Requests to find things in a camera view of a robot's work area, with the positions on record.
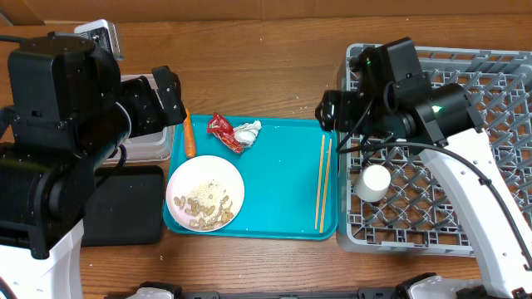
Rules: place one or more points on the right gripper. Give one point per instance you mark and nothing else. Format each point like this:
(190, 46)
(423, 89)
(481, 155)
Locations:
(332, 110)

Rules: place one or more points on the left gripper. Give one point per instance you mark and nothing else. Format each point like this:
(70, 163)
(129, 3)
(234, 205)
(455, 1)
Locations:
(154, 117)

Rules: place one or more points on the wooden chopstick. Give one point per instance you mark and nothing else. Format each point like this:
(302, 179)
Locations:
(324, 189)
(320, 174)

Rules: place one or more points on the white cup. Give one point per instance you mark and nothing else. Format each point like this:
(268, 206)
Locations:
(372, 183)

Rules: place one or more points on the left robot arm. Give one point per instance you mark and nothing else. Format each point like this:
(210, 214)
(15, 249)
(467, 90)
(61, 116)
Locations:
(71, 112)

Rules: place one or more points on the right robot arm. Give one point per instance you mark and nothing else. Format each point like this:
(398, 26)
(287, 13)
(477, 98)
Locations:
(444, 127)

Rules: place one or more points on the grey dishwasher rack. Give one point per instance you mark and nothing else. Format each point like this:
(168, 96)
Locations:
(415, 215)

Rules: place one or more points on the clear plastic bin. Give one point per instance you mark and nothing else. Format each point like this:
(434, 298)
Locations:
(155, 147)

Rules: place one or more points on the orange carrot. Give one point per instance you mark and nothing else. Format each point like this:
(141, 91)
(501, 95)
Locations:
(189, 138)

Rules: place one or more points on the red snack wrapper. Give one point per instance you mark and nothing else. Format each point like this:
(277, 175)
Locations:
(224, 131)

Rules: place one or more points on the teal plastic tray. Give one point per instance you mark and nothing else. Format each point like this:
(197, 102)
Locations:
(280, 173)

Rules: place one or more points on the crumpled white tissue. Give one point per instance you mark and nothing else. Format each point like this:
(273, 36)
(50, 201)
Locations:
(247, 133)

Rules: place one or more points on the plate with peanuts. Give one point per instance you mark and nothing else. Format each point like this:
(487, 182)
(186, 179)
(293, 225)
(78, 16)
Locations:
(205, 194)

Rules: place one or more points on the black plastic bin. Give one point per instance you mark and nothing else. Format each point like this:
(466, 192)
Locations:
(126, 209)

